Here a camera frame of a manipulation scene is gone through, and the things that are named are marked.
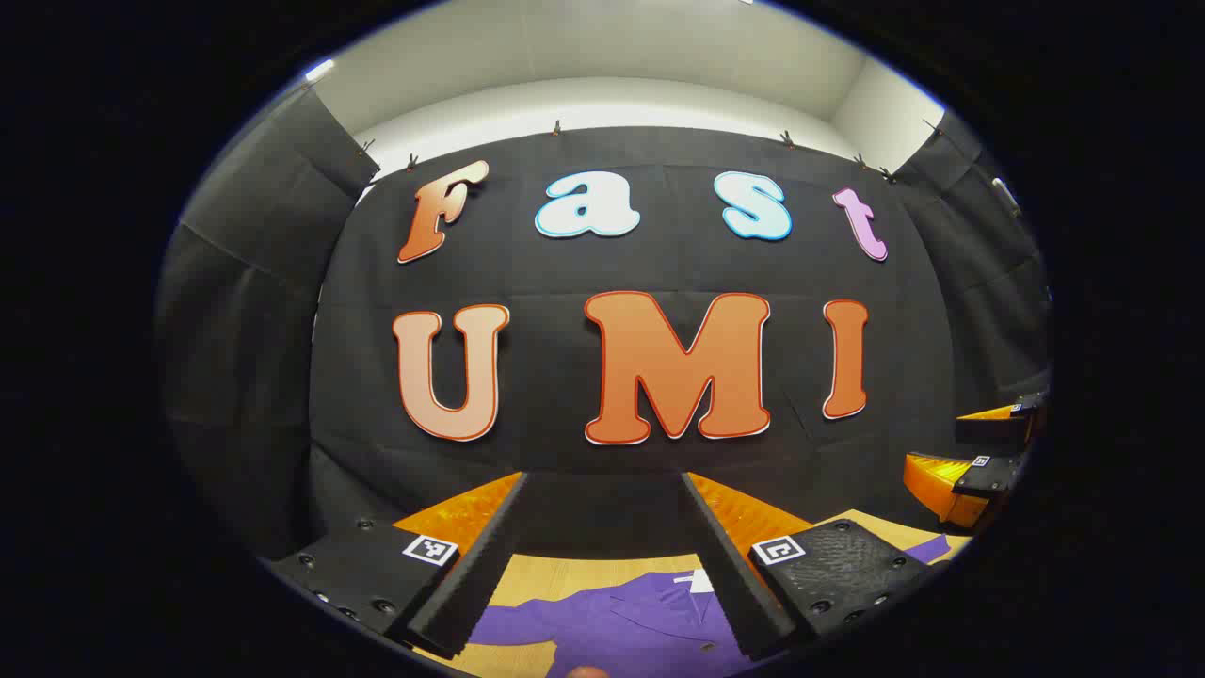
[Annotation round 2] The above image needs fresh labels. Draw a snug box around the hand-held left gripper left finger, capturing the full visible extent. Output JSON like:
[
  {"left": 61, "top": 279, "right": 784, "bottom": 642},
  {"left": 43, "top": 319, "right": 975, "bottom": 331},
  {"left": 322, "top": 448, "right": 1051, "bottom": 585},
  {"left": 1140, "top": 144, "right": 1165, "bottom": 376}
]
[{"left": 266, "top": 471, "right": 531, "bottom": 660}]

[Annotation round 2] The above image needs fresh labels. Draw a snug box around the purple shirt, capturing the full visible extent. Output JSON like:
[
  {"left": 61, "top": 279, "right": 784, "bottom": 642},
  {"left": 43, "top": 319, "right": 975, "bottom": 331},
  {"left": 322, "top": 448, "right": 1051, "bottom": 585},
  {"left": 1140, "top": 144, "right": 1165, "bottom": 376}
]
[{"left": 468, "top": 532, "right": 952, "bottom": 678}]

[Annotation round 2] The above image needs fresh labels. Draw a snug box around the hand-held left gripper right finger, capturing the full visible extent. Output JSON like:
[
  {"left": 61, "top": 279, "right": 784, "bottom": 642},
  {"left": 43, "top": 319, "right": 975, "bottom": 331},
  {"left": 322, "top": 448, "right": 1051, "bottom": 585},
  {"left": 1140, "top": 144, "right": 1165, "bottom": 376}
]
[{"left": 680, "top": 471, "right": 944, "bottom": 662}]

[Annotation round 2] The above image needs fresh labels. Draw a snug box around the black backdrop cloth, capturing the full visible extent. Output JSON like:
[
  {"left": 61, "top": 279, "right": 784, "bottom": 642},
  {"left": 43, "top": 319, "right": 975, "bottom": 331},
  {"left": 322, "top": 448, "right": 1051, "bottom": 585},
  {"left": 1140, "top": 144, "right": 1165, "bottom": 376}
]
[{"left": 155, "top": 85, "right": 1052, "bottom": 566}]

